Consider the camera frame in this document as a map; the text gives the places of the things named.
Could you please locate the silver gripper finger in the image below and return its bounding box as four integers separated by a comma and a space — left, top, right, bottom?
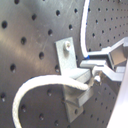
92, 65, 124, 82
80, 37, 128, 69

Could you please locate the white cable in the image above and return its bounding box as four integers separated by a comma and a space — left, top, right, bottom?
11, 0, 100, 128

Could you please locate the black pegboard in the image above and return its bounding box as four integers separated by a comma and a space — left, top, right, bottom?
0, 0, 128, 128

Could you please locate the upper metal cable clip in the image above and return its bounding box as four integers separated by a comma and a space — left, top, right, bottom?
55, 37, 94, 123

